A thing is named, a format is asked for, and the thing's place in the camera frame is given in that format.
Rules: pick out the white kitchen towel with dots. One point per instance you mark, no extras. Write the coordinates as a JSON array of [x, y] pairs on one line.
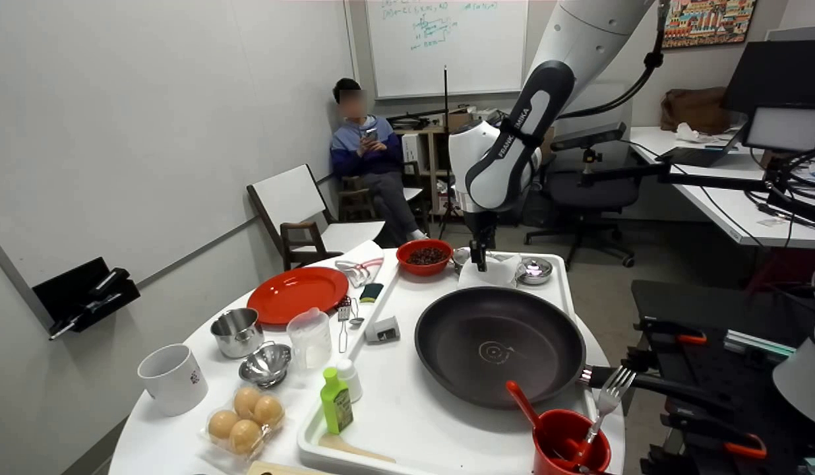
[[501, 269]]

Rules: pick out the colourful poster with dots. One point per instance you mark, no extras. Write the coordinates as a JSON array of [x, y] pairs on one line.
[[710, 23]]

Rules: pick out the black workbench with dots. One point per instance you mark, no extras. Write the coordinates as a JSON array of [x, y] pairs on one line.
[[731, 387]]

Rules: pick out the white mug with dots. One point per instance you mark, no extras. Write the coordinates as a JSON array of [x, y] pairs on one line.
[[173, 381]]

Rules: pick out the computer monitor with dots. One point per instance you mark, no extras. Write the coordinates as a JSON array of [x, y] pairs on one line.
[[779, 89]]

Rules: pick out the brown egg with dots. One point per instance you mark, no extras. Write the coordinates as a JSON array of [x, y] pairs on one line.
[[247, 434], [224, 424], [270, 410], [247, 400]]

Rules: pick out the dark swivel office chair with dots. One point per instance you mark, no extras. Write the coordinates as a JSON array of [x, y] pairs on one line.
[[593, 180]]

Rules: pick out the red spatula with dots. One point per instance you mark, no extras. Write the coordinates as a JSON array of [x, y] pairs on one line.
[[524, 403]]

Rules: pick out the red utensil cup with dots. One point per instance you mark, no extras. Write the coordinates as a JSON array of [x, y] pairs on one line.
[[565, 443]]

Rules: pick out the red plate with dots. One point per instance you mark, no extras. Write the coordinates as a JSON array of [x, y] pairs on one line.
[[296, 294]]

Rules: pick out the clear glass measuring cup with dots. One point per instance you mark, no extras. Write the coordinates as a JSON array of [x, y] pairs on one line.
[[309, 344]]

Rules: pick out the small dark rectangular block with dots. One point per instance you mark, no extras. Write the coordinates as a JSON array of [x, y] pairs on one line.
[[373, 290]]

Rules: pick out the seated person blue sweater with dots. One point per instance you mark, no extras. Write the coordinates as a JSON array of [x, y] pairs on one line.
[[371, 158]]

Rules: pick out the green squeeze bottle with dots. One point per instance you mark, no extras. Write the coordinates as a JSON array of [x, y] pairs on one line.
[[336, 404]]

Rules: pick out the small grey cylinder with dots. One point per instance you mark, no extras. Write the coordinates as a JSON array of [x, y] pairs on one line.
[[382, 331]]

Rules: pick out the brown bag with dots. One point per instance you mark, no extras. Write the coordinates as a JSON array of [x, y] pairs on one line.
[[693, 110]]

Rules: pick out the clear plastic egg carton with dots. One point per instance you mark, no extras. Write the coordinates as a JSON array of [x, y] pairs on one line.
[[216, 453]]

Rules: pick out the black frying pan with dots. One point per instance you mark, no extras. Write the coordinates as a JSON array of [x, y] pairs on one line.
[[501, 346]]

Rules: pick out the white cone shade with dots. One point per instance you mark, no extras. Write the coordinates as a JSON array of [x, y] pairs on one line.
[[806, 377]]

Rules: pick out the black tripod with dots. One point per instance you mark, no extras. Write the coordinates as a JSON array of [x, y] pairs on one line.
[[445, 132]]

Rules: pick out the wooden shelf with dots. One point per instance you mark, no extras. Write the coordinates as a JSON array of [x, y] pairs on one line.
[[437, 166]]

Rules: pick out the silver fork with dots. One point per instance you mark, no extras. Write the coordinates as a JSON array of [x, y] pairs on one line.
[[610, 396]]

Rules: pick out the large whiteboard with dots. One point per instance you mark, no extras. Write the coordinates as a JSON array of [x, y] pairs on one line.
[[450, 44]]

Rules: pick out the red bowl with beans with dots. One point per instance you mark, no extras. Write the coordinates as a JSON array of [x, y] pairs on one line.
[[427, 259]]

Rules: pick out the white wooden chair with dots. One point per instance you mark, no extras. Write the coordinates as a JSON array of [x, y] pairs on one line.
[[303, 207]]

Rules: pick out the teal tool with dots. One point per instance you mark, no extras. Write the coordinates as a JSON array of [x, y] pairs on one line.
[[758, 344]]

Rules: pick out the white desk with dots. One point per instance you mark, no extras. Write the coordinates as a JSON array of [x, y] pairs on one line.
[[739, 213]]

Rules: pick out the steel cup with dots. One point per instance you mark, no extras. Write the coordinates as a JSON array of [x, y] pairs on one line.
[[235, 333]]

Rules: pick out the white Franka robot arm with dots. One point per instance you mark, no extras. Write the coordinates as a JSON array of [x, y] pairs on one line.
[[520, 132]]

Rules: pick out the white plastic tray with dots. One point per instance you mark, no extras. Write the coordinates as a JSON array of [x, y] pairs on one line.
[[424, 430]]

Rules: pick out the small white bottle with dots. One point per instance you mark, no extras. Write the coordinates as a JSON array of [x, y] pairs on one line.
[[349, 377]]

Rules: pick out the light wooden stick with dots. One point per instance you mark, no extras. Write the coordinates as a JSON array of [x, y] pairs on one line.
[[354, 449]]

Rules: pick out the shiny round steel dish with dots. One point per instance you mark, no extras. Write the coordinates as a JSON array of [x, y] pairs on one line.
[[535, 269]]

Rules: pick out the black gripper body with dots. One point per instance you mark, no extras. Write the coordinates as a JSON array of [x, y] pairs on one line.
[[482, 231]]

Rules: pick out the black wall holder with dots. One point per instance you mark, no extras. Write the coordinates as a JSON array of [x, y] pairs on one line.
[[80, 294]]

